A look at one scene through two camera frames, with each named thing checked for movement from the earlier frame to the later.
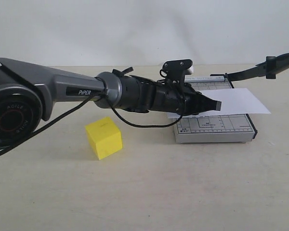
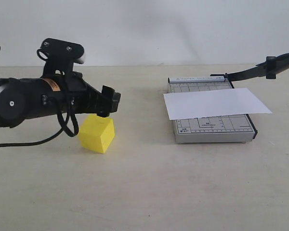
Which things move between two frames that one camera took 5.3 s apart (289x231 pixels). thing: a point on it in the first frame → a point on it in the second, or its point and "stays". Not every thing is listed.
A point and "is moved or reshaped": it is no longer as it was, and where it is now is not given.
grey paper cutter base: x=237 y=128 stays
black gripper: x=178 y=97 → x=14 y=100
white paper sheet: x=234 y=101 stays
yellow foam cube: x=105 y=136 is moved or reshaped
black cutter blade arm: x=268 y=69 stays
